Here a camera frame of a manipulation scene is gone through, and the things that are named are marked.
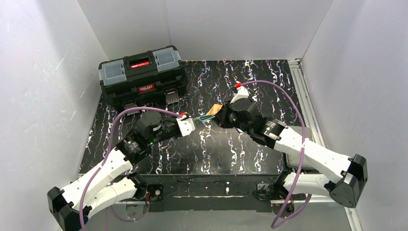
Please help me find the mint green card holder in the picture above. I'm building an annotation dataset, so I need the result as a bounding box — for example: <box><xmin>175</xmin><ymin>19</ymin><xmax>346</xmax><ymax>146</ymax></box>
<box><xmin>193</xmin><ymin>115</ymin><xmax>215</xmax><ymax>122</ymax></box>

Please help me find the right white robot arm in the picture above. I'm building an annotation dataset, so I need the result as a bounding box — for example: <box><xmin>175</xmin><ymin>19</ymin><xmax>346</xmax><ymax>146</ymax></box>
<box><xmin>214</xmin><ymin>98</ymin><xmax>368</xmax><ymax>208</ymax></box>

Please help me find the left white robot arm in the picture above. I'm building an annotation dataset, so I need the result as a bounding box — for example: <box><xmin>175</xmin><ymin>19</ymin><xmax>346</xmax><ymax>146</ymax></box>
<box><xmin>47</xmin><ymin>107</ymin><xmax>195</xmax><ymax>231</ymax></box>

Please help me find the black toolbox with grey lids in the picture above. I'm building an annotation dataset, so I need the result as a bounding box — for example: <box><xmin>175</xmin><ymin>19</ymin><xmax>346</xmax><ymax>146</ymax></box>
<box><xmin>98</xmin><ymin>45</ymin><xmax>189</xmax><ymax>112</ymax></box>

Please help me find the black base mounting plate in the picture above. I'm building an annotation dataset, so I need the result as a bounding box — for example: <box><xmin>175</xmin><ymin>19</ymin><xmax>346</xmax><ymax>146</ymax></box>
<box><xmin>141</xmin><ymin>174</ymin><xmax>288</xmax><ymax>212</ymax></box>

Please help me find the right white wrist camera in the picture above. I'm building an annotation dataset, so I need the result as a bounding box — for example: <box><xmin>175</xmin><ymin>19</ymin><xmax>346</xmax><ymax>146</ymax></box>
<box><xmin>230</xmin><ymin>86</ymin><xmax>249</xmax><ymax>103</ymax></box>

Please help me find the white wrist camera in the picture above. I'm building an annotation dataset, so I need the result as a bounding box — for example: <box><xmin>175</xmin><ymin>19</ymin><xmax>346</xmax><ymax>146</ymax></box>
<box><xmin>176</xmin><ymin>116</ymin><xmax>196</xmax><ymax>137</ymax></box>
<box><xmin>230</xmin><ymin>86</ymin><xmax>249</xmax><ymax>103</ymax></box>

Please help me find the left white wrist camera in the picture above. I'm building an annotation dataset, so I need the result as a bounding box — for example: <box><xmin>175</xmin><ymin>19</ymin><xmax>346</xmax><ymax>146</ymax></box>
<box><xmin>176</xmin><ymin>116</ymin><xmax>196</xmax><ymax>137</ymax></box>

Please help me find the aluminium frame rail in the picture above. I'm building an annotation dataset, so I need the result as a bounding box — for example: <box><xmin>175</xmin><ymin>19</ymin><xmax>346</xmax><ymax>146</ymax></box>
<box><xmin>288</xmin><ymin>59</ymin><xmax>334</xmax><ymax>174</ymax></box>

